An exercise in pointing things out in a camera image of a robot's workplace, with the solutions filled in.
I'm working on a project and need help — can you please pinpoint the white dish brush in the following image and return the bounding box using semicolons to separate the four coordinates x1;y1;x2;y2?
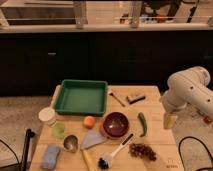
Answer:
98;133;134;170

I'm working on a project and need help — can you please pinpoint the brown grape bunch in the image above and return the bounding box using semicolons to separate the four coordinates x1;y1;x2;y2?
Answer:
129;143;157;161

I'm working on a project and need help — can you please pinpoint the metal cup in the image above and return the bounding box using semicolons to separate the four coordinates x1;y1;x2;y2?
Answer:
63;135;78;153

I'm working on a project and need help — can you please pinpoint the black cable right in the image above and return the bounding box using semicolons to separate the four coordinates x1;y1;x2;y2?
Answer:
177;136;213;171

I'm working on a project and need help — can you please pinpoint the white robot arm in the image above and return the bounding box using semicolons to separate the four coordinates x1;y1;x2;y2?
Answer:
161;66;213;129

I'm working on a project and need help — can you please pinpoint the grey cloth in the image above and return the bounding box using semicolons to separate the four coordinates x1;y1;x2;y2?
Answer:
80;130;107;150

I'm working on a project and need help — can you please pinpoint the orange fruit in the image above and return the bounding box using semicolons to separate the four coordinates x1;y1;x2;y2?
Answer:
83;116;96;129

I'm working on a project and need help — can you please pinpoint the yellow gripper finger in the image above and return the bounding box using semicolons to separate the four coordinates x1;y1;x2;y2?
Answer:
164;113;178;129

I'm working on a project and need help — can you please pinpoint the green pepper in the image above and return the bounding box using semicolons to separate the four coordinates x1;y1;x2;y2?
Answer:
138;112;147;137

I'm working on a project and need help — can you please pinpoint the green plastic tray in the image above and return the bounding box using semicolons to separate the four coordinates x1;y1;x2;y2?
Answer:
54;79;108;117

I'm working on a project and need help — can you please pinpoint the yellow banana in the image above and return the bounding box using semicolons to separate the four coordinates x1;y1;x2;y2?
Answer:
82;150;98;171

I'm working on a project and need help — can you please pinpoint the dark red bowl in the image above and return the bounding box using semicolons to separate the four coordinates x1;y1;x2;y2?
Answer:
101;112;129;139

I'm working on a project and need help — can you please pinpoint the blue sponge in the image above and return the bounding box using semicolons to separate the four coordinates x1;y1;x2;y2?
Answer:
40;145;60;170

